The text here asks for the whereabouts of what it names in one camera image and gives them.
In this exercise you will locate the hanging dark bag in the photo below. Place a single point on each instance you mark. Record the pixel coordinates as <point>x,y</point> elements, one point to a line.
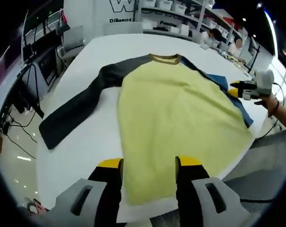
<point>62,26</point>

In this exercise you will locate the white pillar with lettering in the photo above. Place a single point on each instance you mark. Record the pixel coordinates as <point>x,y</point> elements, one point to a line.
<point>91,14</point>

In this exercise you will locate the yellow long-sleeved garment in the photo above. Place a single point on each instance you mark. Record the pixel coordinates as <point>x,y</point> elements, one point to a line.
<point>171,113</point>

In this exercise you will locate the black stand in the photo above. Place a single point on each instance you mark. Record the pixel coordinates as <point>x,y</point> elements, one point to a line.
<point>253,59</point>

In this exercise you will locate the person's right hand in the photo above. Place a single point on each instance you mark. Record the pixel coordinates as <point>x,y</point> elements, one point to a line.
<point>268,102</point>

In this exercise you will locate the grey chair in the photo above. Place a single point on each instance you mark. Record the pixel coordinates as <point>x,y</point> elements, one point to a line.
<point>73,40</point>

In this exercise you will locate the white shelf unit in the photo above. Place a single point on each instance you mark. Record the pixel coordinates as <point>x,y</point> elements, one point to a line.
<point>199,16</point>

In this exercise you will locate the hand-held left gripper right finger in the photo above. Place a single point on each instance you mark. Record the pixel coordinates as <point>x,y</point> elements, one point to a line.
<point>190,186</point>

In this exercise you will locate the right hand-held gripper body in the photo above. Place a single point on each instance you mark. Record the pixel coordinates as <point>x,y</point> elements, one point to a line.
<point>265,81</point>

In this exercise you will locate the row of white storage boxes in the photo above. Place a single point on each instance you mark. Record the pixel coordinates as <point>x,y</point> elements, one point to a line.
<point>178,6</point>

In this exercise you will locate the ceiling light strip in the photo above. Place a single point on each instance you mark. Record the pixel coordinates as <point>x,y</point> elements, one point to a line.
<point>272,30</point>

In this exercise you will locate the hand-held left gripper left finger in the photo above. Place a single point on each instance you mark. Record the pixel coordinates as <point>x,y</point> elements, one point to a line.
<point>105,189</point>

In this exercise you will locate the black monitor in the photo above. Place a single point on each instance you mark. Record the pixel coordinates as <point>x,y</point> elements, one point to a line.
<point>46,43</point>
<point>29,52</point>

